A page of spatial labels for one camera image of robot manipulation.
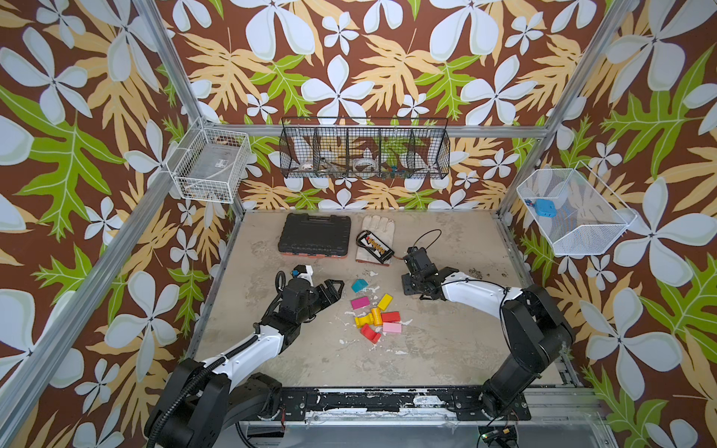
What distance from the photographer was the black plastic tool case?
103cm

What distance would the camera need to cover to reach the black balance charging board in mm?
1059

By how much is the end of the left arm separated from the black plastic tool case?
0.27m

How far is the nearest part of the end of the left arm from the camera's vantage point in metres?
0.66
